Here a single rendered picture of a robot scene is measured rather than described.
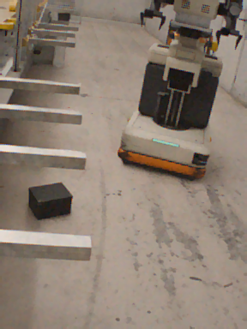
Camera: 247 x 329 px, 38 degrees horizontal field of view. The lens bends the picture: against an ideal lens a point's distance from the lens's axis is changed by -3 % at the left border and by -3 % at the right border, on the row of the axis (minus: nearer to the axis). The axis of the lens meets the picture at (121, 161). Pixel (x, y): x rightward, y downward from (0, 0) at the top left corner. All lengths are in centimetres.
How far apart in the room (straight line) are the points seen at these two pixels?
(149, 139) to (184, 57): 59
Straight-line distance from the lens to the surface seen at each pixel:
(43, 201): 192
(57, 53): 506
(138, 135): 250
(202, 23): 234
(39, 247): 59
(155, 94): 273
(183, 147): 249
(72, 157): 78
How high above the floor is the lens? 120
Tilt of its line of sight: 27 degrees down
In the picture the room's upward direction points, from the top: 10 degrees clockwise
